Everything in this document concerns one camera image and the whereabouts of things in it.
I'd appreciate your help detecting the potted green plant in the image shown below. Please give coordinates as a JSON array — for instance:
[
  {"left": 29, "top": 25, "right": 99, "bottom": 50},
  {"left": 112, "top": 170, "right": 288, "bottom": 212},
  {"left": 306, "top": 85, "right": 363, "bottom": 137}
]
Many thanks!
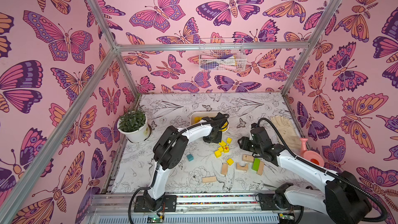
[{"left": 117, "top": 109, "right": 151, "bottom": 143}]

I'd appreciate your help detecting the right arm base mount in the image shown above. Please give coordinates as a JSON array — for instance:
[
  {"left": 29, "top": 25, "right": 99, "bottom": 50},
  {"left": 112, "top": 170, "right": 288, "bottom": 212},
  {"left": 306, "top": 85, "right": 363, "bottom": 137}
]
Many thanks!
[{"left": 256, "top": 193, "right": 301, "bottom": 212}]

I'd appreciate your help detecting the pink watering can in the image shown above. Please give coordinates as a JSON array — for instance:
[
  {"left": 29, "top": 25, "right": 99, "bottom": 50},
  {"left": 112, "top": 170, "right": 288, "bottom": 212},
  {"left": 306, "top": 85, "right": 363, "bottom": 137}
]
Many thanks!
[{"left": 300, "top": 138, "right": 324, "bottom": 167}]

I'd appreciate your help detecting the wire basket on wall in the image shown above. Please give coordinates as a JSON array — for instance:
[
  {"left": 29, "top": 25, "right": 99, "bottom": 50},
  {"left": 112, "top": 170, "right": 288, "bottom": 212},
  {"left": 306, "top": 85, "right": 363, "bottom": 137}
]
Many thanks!
[{"left": 198, "top": 43, "right": 247, "bottom": 73}]

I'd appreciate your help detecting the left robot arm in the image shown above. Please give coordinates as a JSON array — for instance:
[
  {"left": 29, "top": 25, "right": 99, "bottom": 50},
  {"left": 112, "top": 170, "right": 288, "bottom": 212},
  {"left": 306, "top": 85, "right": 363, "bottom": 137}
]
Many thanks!
[{"left": 127, "top": 112, "right": 230, "bottom": 224}]

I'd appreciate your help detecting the teal block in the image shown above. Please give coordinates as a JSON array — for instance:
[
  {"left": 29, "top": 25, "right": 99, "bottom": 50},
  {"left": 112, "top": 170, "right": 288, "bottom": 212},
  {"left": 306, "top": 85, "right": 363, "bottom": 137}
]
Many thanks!
[{"left": 187, "top": 154, "right": 194, "bottom": 161}]

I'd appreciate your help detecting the green rectangular block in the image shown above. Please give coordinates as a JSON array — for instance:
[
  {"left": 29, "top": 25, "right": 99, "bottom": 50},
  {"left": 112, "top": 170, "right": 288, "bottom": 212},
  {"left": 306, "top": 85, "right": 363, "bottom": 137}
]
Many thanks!
[{"left": 252, "top": 158, "right": 261, "bottom": 172}]

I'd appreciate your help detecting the white plastic bin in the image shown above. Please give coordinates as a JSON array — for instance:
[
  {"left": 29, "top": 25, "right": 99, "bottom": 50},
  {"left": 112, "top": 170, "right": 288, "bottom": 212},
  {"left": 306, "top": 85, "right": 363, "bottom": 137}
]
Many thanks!
[{"left": 190, "top": 112, "right": 218, "bottom": 125}]

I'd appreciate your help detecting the long natural wood block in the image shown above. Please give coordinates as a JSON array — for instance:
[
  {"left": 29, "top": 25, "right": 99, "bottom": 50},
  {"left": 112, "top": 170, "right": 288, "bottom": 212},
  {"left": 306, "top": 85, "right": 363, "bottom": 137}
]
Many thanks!
[{"left": 202, "top": 176, "right": 217, "bottom": 184}]

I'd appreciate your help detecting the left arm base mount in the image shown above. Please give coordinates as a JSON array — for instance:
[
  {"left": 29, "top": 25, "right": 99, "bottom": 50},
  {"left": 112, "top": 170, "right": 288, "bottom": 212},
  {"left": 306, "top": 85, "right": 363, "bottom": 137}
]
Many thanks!
[{"left": 134, "top": 195, "right": 177, "bottom": 213}]

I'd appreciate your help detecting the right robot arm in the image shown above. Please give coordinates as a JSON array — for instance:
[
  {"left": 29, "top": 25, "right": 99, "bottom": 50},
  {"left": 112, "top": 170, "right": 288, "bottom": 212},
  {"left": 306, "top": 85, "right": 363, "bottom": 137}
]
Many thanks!
[{"left": 237, "top": 118, "right": 388, "bottom": 224}]

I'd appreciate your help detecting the beige work glove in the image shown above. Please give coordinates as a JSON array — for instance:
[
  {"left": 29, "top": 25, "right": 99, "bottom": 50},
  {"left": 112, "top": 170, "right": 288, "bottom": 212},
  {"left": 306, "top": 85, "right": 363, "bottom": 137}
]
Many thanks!
[{"left": 271, "top": 116, "right": 301, "bottom": 152}]

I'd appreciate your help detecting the natural wood block upright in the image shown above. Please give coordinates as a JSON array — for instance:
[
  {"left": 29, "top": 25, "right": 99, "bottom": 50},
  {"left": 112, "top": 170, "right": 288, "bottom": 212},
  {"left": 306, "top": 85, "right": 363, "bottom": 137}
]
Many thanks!
[{"left": 221, "top": 163, "right": 229, "bottom": 176}]

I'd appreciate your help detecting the yellow cube red cross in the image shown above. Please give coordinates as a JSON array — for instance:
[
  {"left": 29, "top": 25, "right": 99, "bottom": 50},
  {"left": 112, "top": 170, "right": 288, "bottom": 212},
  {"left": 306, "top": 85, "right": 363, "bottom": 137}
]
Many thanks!
[{"left": 223, "top": 146, "right": 230, "bottom": 153}]

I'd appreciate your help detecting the natural wood arch block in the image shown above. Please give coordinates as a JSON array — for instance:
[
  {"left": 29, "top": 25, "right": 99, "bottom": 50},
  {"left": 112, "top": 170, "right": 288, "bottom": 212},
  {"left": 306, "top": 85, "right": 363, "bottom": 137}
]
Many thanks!
[{"left": 236, "top": 163, "right": 249, "bottom": 172}]

